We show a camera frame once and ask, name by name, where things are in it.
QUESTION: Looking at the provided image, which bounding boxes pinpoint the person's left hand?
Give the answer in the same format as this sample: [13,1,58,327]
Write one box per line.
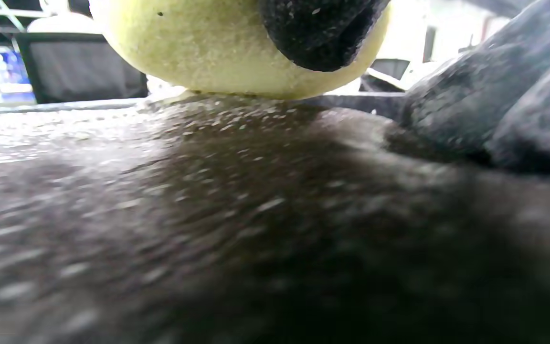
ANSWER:
[258,0,390,72]

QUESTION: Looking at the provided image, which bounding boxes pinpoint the black office chair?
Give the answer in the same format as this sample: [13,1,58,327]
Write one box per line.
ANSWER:
[15,32,149,104]

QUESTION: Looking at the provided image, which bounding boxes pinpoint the brown leather bag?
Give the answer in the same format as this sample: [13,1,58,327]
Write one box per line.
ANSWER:
[0,96,550,344]

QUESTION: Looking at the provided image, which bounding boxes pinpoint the yellow round sponge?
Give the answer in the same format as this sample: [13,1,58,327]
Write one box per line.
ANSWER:
[89,0,392,100]

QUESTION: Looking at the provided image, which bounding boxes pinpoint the person's right hand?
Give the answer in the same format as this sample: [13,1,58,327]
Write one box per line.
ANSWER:
[399,0,550,175]

